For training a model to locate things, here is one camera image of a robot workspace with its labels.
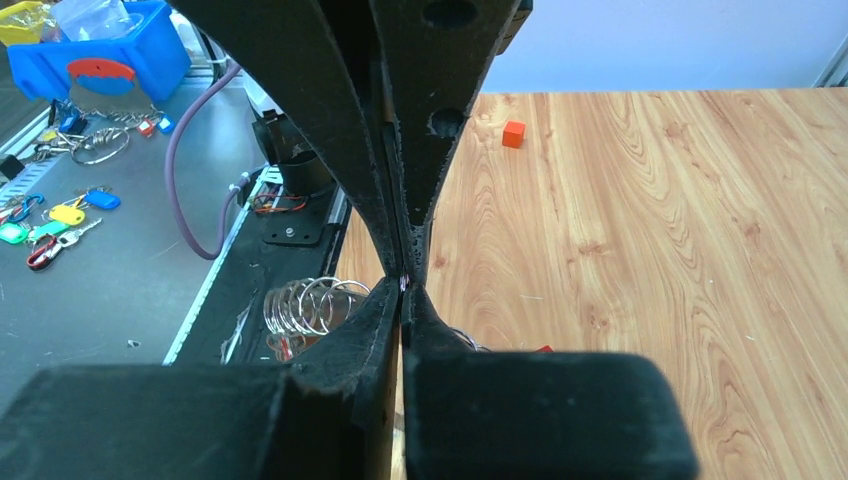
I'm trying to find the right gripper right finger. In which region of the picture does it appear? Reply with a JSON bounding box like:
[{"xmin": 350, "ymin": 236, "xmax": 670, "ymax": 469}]
[{"xmin": 400, "ymin": 286, "xmax": 699, "ymax": 479}]

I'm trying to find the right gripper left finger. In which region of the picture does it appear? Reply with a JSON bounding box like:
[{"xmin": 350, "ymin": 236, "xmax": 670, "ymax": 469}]
[{"xmin": 1, "ymin": 279, "xmax": 401, "ymax": 479}]

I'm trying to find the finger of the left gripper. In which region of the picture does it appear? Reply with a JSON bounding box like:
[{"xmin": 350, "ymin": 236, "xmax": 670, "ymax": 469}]
[
  {"xmin": 370, "ymin": 0, "xmax": 533, "ymax": 284},
  {"xmin": 174, "ymin": 1, "xmax": 402, "ymax": 276}
]

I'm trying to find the large metal keyring with rings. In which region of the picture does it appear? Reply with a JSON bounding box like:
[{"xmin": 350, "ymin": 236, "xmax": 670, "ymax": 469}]
[{"xmin": 262, "ymin": 276, "xmax": 492, "ymax": 364}]

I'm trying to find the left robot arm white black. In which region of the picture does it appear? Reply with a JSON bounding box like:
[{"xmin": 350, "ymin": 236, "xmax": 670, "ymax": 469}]
[{"xmin": 176, "ymin": 0, "xmax": 533, "ymax": 284}]

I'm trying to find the spare round metal keyring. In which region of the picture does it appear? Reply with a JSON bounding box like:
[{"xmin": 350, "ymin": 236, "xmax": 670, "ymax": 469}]
[{"xmin": 34, "ymin": 127, "xmax": 130, "ymax": 166}]

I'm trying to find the small orange brick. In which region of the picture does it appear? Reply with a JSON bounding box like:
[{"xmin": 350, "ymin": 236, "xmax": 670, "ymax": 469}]
[{"xmin": 501, "ymin": 121, "xmax": 526, "ymax": 149}]

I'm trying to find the blue plastic storage bin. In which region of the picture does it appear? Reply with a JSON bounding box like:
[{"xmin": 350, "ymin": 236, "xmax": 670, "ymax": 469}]
[{"xmin": 7, "ymin": 0, "xmax": 193, "ymax": 103}]

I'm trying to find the clear plastic bag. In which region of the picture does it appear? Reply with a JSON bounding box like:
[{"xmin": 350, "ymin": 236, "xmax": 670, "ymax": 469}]
[{"xmin": 50, "ymin": 0, "xmax": 144, "ymax": 41}]

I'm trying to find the yellow plastic basket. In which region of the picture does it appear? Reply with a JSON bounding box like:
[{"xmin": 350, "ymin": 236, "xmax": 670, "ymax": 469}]
[{"xmin": 1, "ymin": 1, "xmax": 49, "ymax": 47}]

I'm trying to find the bunch of coloured key tags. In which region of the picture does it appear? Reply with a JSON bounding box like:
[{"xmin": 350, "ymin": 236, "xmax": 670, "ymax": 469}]
[{"xmin": 1, "ymin": 186, "xmax": 122, "ymax": 272}]

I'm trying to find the white slotted cable duct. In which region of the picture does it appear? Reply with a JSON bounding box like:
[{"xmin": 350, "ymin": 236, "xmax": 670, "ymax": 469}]
[{"xmin": 162, "ymin": 202, "xmax": 251, "ymax": 366}]

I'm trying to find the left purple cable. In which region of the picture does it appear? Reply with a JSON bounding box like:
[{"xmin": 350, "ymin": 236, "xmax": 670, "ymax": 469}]
[{"xmin": 164, "ymin": 62, "xmax": 253, "ymax": 262}]

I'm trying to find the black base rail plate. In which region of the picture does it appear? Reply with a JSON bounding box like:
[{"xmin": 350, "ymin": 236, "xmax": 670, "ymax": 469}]
[{"xmin": 172, "ymin": 173, "xmax": 351, "ymax": 365}]

